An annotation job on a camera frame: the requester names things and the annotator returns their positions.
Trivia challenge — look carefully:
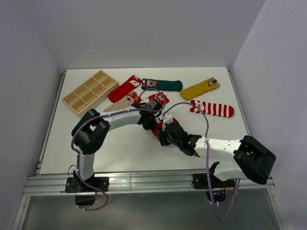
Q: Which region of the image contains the red white striped sock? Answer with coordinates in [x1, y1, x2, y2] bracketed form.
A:
[189, 100, 235, 118]

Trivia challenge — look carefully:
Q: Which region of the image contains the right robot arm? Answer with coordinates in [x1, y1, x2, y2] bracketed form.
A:
[153, 122, 276, 187]

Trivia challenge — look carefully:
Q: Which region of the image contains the red sock with santa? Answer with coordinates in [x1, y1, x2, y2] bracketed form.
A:
[151, 118, 178, 138]

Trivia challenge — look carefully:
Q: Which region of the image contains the yellow sock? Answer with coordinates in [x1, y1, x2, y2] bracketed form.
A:
[179, 77, 220, 100]

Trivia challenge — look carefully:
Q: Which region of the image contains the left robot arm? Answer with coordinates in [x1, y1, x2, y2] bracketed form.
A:
[71, 99, 163, 191]

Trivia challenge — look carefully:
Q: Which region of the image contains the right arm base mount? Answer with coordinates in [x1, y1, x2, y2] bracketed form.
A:
[191, 173, 236, 203]

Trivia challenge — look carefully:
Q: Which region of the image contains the dark green sock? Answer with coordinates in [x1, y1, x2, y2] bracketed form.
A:
[141, 79, 183, 92]

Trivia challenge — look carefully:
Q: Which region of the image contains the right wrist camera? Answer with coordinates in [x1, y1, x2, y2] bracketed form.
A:
[159, 113, 174, 125]

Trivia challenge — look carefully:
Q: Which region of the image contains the beige sock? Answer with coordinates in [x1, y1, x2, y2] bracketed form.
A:
[103, 91, 141, 112]

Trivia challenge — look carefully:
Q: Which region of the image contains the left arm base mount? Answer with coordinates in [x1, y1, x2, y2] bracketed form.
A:
[64, 175, 109, 207]

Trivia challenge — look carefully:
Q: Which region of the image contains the aluminium front rail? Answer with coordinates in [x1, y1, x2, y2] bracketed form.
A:
[24, 169, 275, 196]

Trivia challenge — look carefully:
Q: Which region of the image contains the red sock upper left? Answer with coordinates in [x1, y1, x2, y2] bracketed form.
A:
[108, 75, 142, 103]

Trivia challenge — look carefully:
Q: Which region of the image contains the wooden compartment tray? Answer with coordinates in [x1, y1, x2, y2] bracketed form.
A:
[62, 70, 119, 117]

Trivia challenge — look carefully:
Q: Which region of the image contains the red sock centre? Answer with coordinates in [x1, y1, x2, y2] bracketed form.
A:
[147, 92, 169, 105]

